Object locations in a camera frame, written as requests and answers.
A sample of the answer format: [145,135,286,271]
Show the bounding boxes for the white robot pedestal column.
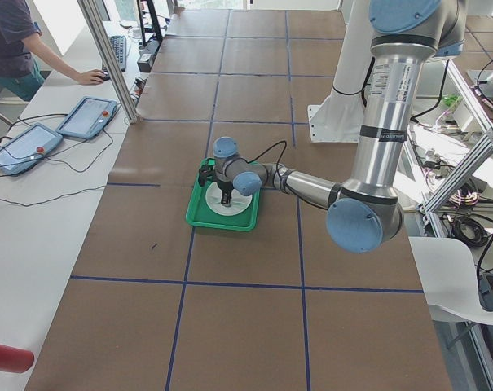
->
[308,0,373,143]

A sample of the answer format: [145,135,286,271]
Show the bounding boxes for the brown paper table cover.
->
[27,10,451,390]

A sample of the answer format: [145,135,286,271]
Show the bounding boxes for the aluminium frame post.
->
[77,0,139,124]

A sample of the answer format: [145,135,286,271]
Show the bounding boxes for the red cylinder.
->
[0,345,34,373]

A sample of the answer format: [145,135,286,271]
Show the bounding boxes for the green plastic tray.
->
[186,176,260,232]

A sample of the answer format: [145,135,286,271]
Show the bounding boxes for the blue teach pendant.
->
[56,96,117,140]
[0,124,63,175]

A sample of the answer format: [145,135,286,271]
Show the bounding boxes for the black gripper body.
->
[218,182,232,205]

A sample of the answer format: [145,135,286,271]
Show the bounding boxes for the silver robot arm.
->
[210,1,467,253]

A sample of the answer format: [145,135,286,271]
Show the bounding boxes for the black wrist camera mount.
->
[197,158,215,187]

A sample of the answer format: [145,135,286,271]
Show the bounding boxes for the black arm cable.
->
[248,140,288,165]

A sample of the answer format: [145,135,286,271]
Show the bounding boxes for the far blue teach pendant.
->
[56,96,117,140]

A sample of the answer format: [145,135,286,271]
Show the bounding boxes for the person in purple shirt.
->
[0,1,104,102]

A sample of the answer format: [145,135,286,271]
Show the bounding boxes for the white round plate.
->
[205,182,253,217]

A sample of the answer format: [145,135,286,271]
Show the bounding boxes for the black computer keyboard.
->
[108,35,127,72]

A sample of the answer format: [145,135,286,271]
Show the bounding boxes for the near blue teach pendant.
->
[0,124,63,175]

